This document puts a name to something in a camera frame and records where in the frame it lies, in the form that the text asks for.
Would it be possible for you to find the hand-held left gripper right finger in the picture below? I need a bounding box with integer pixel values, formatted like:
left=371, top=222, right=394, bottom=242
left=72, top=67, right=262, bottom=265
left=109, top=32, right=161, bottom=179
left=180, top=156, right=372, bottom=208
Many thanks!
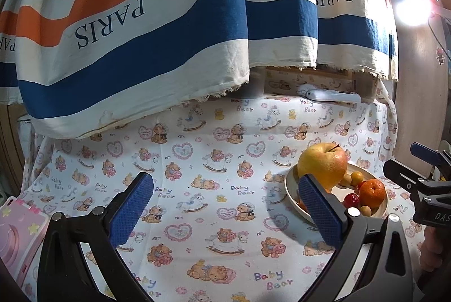
left=298, top=173, right=414, bottom=302

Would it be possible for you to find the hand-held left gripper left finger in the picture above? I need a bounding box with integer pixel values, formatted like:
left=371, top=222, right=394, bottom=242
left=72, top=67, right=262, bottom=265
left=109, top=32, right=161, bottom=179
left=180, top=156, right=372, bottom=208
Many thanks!
left=37, top=171, right=156, bottom=302

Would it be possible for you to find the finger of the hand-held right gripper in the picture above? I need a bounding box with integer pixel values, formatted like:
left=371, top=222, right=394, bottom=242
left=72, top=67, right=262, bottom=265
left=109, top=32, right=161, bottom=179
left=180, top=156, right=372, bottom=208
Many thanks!
left=410, top=143, right=445, bottom=165
left=383, top=158, right=428, bottom=191

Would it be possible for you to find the large orange mandarin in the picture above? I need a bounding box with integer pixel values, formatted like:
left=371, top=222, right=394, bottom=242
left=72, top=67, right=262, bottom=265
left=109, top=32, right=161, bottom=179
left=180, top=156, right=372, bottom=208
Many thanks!
left=359, top=178, right=387, bottom=209

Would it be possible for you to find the cream round plate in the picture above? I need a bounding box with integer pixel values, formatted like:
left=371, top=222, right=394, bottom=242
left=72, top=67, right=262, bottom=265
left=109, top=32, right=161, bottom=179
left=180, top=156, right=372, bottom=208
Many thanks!
left=284, top=161, right=389, bottom=223

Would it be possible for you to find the large yellow apple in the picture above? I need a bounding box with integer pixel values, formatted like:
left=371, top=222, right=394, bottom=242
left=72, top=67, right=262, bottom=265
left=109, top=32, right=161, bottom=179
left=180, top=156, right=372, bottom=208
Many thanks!
left=297, top=143, right=348, bottom=190

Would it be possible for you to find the person's right hand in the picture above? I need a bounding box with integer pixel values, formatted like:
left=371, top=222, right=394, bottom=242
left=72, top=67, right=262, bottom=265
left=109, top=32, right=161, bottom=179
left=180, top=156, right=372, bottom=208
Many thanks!
left=419, top=227, right=445, bottom=272

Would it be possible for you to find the wooden cabinet panel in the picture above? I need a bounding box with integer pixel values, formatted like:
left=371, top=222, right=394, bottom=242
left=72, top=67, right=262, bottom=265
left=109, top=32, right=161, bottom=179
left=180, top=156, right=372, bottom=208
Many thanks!
left=395, top=23, right=451, bottom=162

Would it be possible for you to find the cardboard box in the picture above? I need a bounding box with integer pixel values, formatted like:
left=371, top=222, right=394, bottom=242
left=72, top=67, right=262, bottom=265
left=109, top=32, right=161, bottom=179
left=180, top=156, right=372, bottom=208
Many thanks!
left=264, top=65, right=379, bottom=102

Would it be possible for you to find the bear print table cloth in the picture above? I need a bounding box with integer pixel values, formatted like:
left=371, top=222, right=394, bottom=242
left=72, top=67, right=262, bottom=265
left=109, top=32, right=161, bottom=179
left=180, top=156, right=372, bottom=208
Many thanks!
left=17, top=67, right=428, bottom=302

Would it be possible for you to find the white remote control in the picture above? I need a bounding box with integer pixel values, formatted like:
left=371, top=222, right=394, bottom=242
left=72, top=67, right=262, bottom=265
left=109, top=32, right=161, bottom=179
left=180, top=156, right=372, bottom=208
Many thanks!
left=305, top=88, right=362, bottom=103

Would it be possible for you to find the pink tablet case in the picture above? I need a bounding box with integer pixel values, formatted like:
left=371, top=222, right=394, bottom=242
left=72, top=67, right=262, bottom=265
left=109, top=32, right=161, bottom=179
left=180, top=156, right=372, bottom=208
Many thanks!
left=0, top=195, right=50, bottom=288

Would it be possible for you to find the wooden door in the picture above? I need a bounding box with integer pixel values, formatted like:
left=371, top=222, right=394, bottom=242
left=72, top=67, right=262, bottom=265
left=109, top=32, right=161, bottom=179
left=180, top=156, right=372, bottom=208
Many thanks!
left=0, top=101, right=36, bottom=197

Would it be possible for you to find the bright desk lamp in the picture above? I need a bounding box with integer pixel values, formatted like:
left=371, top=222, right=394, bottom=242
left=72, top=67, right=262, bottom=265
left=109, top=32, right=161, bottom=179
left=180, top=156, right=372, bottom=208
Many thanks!
left=395, top=0, right=434, bottom=26

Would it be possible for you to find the striped hanging cloth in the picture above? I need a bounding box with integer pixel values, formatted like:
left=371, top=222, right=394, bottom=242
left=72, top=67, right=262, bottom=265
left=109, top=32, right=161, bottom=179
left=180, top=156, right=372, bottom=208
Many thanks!
left=0, top=0, right=399, bottom=138

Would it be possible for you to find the black lamp cable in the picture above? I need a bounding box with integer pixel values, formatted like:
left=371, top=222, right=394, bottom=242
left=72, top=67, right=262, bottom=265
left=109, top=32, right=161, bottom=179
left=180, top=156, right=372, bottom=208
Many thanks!
left=428, top=15, right=451, bottom=61

